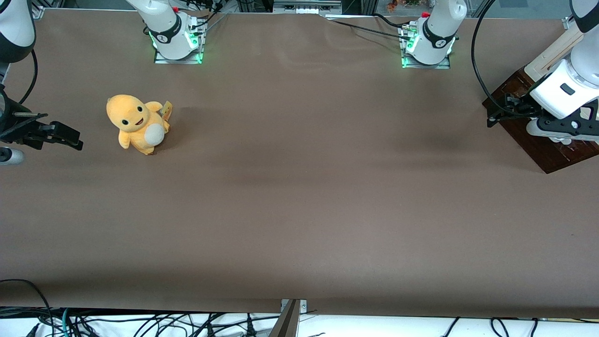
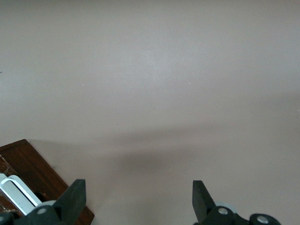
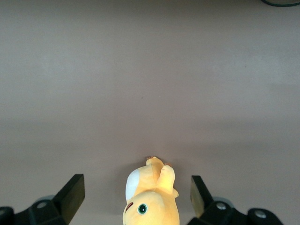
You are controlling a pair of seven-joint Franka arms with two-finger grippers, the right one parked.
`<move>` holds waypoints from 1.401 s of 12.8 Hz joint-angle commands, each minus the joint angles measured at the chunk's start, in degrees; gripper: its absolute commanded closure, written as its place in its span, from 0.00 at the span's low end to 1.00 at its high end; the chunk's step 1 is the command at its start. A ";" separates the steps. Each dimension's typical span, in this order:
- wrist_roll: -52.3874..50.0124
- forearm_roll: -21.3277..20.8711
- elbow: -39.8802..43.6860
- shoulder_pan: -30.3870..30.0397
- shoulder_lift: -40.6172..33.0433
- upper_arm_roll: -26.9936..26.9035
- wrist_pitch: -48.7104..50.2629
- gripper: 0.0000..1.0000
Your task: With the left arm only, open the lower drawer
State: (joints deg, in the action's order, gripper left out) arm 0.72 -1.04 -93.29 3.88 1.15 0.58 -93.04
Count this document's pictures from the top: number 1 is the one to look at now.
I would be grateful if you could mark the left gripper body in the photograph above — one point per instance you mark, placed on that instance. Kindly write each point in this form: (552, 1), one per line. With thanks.
(520, 109)

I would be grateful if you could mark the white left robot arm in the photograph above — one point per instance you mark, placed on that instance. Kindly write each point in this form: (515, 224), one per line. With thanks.
(435, 28)

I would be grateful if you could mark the orange plush toy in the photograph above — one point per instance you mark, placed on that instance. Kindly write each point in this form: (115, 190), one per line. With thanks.
(135, 117)

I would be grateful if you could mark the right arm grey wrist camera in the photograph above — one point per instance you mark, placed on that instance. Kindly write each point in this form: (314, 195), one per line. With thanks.
(9, 156)

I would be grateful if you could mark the brown slanted bar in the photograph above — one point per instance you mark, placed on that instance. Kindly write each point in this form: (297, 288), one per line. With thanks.
(286, 323)

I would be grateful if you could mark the grey electronics box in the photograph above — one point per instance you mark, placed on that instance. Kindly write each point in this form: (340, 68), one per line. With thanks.
(306, 6)

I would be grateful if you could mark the silver metal bracket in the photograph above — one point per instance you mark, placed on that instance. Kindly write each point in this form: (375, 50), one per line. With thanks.
(303, 305)

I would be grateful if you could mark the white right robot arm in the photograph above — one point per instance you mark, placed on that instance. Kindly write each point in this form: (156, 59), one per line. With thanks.
(164, 23)

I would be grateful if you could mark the brown table cover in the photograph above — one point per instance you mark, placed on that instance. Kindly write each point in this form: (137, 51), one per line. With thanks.
(299, 187)

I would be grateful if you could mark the orange background object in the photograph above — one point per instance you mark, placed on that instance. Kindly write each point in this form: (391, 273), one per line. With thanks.
(391, 5)

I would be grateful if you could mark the silver corner clamp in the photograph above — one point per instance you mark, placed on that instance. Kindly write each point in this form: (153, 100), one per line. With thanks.
(568, 22)
(38, 12)

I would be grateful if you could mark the beige and brown drawer cabinet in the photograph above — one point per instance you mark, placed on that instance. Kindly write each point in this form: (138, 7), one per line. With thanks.
(552, 51)

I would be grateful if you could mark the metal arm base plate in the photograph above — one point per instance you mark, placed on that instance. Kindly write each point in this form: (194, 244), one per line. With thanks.
(178, 60)
(426, 65)

